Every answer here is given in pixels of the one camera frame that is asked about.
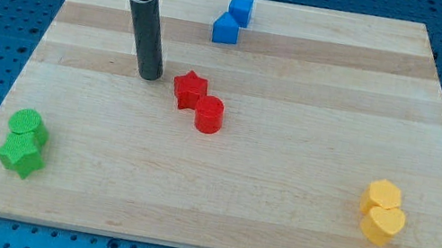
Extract green cylinder block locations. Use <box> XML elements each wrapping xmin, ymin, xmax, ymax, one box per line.
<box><xmin>8</xmin><ymin>108</ymin><xmax>49</xmax><ymax>146</ymax></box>

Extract green star block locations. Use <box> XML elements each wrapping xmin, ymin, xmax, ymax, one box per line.
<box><xmin>0</xmin><ymin>132</ymin><xmax>45</xmax><ymax>180</ymax></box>

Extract blue pentagon block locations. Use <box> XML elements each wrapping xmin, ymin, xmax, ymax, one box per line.
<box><xmin>211</xmin><ymin>12</ymin><xmax>240</xmax><ymax>44</ymax></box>

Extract red star block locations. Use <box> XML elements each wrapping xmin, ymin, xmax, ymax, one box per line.
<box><xmin>173</xmin><ymin>70</ymin><xmax>208</xmax><ymax>110</ymax></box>

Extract yellow hexagon block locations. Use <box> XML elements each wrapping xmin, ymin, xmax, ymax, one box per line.
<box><xmin>359</xmin><ymin>179</ymin><xmax>402</xmax><ymax>214</ymax></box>

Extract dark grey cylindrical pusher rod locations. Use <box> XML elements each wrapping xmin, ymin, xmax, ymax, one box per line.
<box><xmin>130</xmin><ymin>0</ymin><xmax>164</xmax><ymax>81</ymax></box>

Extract red cylinder block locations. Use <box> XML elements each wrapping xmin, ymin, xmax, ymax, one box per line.
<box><xmin>194</xmin><ymin>95</ymin><xmax>225</xmax><ymax>134</ymax></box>

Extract blue cube block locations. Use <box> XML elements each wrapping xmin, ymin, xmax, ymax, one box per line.
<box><xmin>228</xmin><ymin>0</ymin><xmax>254</xmax><ymax>28</ymax></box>

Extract light wooden board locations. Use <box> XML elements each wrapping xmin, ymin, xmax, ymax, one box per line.
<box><xmin>0</xmin><ymin>0</ymin><xmax>442</xmax><ymax>248</ymax></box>

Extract yellow heart block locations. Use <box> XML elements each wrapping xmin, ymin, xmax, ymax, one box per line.
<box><xmin>359</xmin><ymin>206</ymin><xmax>406</xmax><ymax>246</ymax></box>

